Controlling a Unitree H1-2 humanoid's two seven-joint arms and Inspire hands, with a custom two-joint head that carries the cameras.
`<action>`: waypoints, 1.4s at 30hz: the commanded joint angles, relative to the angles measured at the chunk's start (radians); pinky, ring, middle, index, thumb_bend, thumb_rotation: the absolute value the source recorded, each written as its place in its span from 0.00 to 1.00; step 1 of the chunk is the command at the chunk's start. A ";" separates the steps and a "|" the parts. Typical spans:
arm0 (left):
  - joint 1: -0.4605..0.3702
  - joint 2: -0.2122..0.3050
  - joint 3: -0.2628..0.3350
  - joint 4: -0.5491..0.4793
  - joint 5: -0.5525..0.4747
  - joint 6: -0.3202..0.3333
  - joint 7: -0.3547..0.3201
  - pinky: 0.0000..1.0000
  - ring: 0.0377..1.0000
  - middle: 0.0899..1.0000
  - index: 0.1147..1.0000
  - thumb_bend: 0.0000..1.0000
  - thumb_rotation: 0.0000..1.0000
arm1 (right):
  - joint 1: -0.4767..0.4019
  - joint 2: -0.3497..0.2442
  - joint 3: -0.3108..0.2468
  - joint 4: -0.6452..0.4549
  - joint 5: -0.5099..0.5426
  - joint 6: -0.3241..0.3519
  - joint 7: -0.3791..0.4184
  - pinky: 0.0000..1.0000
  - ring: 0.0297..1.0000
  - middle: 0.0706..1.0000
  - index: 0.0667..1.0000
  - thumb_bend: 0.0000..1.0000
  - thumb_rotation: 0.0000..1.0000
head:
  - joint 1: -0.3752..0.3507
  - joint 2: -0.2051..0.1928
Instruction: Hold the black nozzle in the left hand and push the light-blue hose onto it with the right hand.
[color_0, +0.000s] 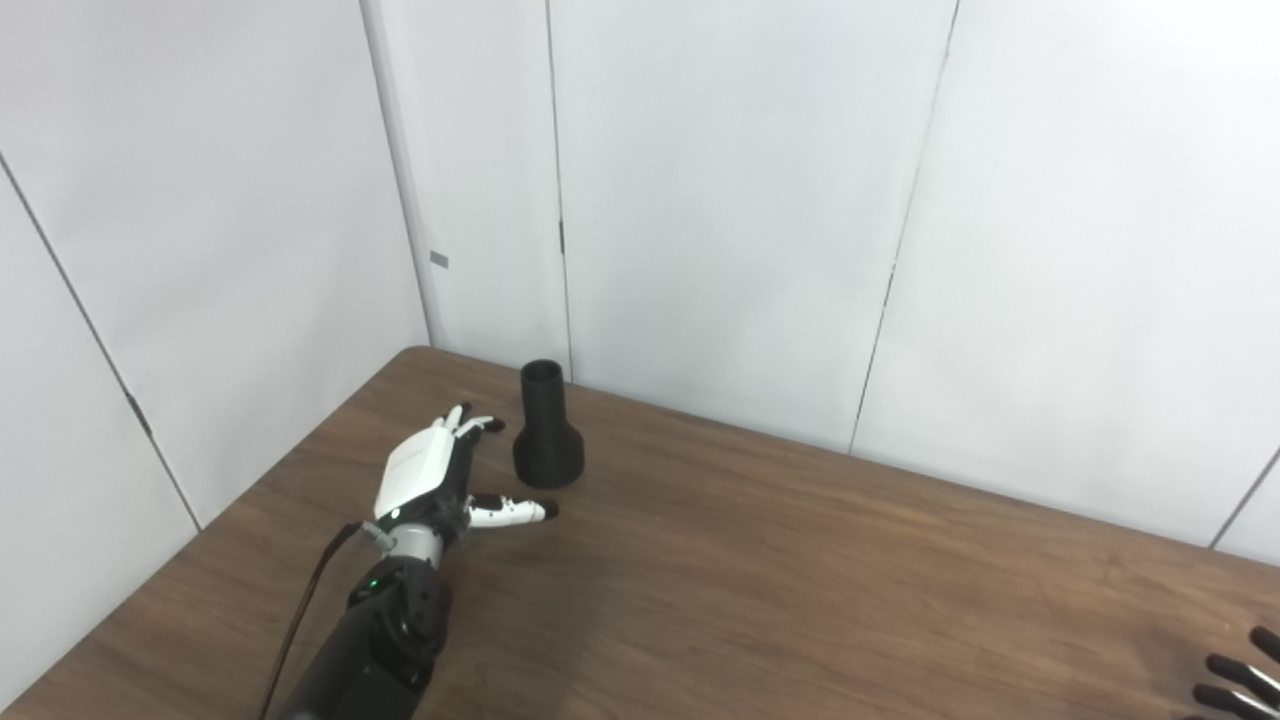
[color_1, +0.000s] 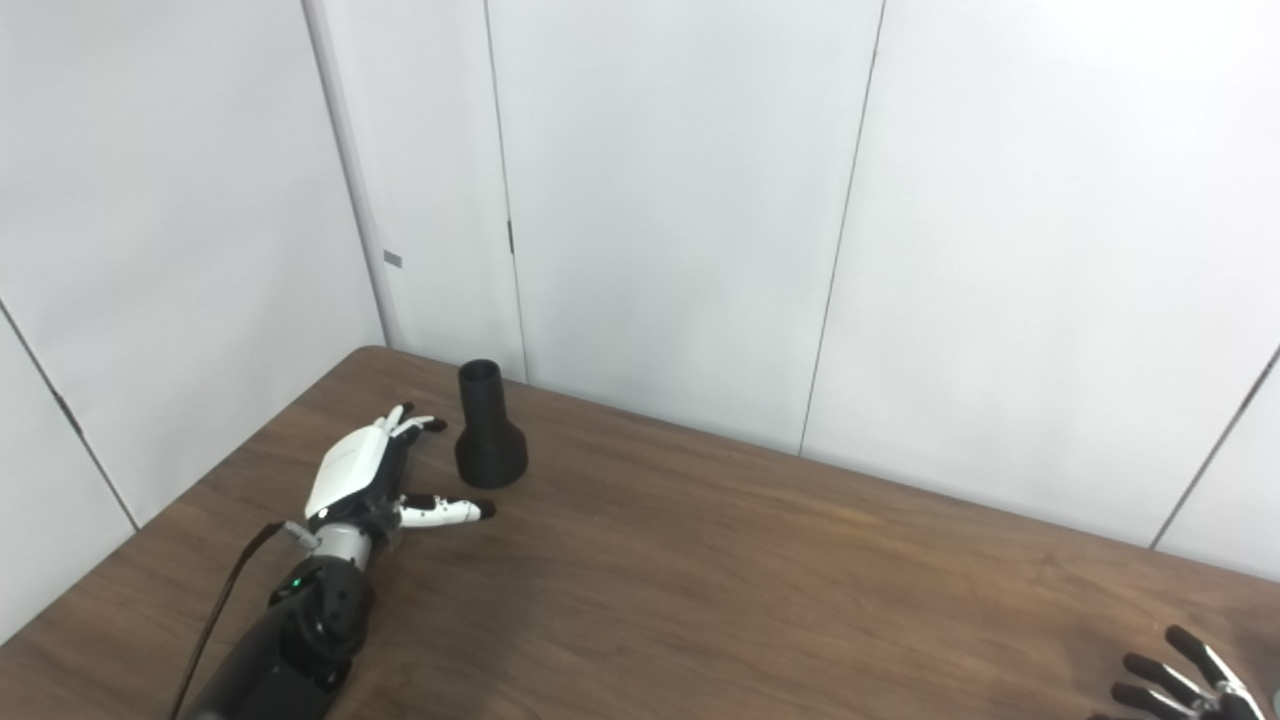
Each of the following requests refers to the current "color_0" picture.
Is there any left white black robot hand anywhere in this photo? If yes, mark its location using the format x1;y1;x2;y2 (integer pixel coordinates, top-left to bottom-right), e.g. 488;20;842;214
372;403;559;546

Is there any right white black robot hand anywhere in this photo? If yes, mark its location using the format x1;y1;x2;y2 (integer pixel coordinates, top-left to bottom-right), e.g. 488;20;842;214
1193;627;1280;720

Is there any black funnel-shaped nozzle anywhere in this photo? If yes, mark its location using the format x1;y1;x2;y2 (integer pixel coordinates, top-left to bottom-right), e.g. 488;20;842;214
513;359;586;490

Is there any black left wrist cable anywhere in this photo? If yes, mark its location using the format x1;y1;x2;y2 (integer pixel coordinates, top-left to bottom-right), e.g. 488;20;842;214
258;520;396;720

